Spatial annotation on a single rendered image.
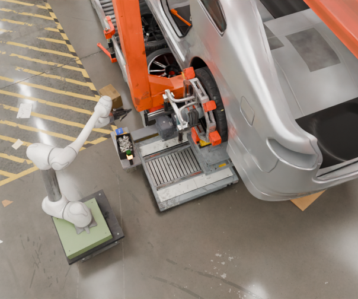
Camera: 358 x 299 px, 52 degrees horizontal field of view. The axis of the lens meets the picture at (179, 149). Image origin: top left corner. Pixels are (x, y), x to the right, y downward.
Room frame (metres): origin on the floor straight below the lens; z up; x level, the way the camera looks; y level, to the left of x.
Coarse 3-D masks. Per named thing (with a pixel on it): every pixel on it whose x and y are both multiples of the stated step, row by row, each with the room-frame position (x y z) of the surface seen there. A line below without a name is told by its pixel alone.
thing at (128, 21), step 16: (112, 0) 2.30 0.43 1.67; (128, 0) 2.20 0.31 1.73; (128, 16) 2.19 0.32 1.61; (128, 32) 2.18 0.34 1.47; (128, 48) 2.18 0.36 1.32; (144, 48) 2.22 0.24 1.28; (128, 64) 2.17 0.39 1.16; (144, 64) 2.21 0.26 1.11; (128, 80) 2.30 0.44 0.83; (144, 80) 2.21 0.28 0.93; (144, 96) 2.19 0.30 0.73
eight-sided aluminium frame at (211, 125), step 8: (184, 80) 2.13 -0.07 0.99; (192, 80) 2.01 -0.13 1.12; (184, 88) 2.13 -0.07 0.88; (200, 88) 1.92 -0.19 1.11; (184, 96) 2.13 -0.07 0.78; (200, 96) 1.84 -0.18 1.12; (208, 120) 1.69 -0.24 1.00; (200, 128) 1.89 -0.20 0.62; (208, 128) 1.65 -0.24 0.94; (200, 136) 1.78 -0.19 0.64; (208, 136) 1.65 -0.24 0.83
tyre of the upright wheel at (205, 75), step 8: (200, 72) 2.06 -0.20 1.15; (208, 72) 2.04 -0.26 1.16; (200, 80) 2.02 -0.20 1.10; (208, 80) 1.94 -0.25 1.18; (192, 88) 2.18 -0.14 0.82; (208, 88) 1.89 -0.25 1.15; (216, 88) 1.87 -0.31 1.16; (216, 96) 1.81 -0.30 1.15; (216, 104) 1.76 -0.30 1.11; (216, 112) 1.73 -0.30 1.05; (224, 112) 1.72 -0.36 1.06; (200, 120) 1.99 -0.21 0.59; (224, 120) 1.67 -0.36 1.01; (224, 128) 1.65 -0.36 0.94; (224, 136) 1.63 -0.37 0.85
